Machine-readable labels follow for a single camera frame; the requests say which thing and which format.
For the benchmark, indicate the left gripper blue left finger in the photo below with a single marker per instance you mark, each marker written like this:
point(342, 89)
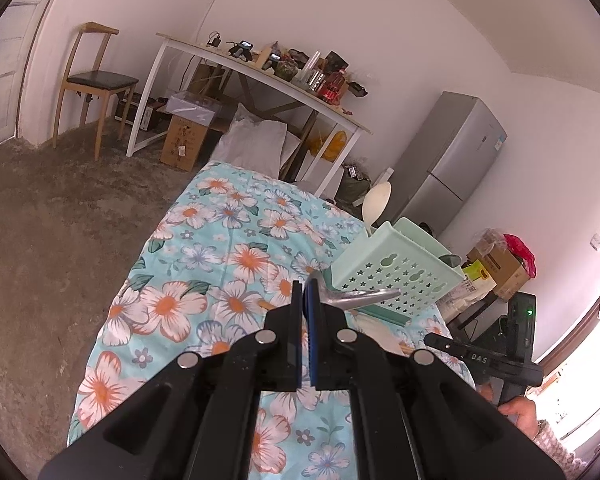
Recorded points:
point(295, 332)

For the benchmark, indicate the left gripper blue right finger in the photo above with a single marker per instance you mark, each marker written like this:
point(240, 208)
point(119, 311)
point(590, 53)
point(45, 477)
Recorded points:
point(313, 312)

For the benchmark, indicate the metal spoon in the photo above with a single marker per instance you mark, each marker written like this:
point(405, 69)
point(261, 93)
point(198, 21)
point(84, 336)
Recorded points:
point(350, 300)

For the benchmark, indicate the person right hand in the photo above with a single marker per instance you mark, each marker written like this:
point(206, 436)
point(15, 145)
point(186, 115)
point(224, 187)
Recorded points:
point(522, 412)

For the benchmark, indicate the floral blue tablecloth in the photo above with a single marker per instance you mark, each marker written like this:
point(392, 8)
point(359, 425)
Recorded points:
point(226, 252)

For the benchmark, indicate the mint green utensil basket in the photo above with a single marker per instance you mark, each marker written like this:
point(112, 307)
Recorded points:
point(400, 256)

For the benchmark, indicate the cardboard box right side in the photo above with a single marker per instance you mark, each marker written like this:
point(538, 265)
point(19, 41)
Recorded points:
point(507, 271)

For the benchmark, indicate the white plastic spoon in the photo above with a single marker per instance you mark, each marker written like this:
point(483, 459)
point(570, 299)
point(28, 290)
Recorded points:
point(374, 204)

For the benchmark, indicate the metal ladle in basket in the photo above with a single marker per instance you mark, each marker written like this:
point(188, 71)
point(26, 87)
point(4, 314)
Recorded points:
point(451, 260)

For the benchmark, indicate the red cloth bundle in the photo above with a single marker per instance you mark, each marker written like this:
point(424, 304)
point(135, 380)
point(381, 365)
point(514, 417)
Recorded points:
point(522, 253)

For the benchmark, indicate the yellow plastic bag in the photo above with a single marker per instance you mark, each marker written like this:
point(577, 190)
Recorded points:
point(334, 146)

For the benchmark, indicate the white pillow bag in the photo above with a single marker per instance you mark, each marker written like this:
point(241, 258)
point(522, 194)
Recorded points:
point(255, 144)

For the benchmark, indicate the red bottle pack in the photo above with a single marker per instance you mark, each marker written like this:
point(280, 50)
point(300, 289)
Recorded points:
point(332, 87)

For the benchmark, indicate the cardboard box on floor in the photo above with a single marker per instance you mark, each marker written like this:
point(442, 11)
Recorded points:
point(183, 143)

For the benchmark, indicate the grey refrigerator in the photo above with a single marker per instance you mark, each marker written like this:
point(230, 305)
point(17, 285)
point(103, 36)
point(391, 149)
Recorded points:
point(447, 159)

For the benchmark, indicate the wooden chair black seat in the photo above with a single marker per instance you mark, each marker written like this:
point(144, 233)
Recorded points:
point(96, 83)

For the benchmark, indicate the white door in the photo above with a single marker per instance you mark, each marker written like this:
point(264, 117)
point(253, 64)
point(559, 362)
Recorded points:
point(18, 26)

